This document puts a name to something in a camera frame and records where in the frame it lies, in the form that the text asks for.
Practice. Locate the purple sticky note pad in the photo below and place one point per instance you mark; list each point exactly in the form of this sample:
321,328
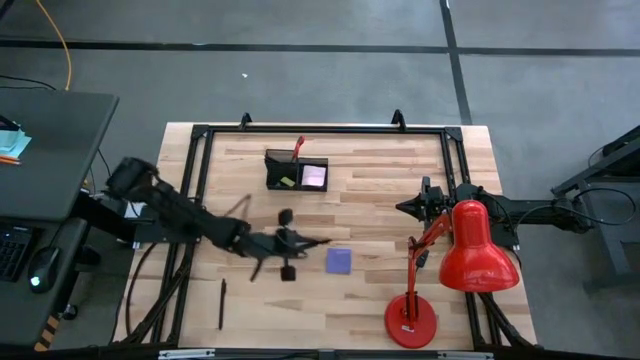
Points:
339,261

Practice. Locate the black aluminium table frame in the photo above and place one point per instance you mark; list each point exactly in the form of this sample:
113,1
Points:
325,129

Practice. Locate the pink sticky note pad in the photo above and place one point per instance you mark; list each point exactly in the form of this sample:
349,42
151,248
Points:
314,176

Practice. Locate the slim black pen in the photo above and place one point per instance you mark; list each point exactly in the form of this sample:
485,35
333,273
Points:
222,305

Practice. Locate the small yellow-green eraser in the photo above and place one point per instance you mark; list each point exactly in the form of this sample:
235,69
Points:
287,181

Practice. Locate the pale teal paper stack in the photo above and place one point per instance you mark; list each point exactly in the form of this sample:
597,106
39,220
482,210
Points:
12,142

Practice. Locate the orange pencil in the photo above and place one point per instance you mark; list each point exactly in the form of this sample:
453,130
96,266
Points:
10,160

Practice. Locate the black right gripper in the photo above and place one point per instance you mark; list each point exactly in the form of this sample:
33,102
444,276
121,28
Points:
436,205

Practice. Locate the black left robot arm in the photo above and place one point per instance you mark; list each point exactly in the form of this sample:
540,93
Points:
175,212

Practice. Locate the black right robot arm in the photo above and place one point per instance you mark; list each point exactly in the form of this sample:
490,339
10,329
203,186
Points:
525,212

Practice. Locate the black keyboard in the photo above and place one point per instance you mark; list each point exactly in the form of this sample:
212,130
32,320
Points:
15,252

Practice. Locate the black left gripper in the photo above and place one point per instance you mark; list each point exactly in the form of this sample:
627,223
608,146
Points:
272,245

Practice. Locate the dark metal table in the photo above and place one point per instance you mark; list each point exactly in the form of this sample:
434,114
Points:
575,182

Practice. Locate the red desk lamp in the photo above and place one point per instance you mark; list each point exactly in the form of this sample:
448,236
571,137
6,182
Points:
475,250

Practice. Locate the black mesh desk organizer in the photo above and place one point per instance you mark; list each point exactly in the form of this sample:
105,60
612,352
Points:
270,165

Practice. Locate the dark side desk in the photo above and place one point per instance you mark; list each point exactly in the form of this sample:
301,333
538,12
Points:
60,150

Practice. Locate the black computer mouse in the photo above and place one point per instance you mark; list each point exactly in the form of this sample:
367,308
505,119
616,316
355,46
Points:
44,267

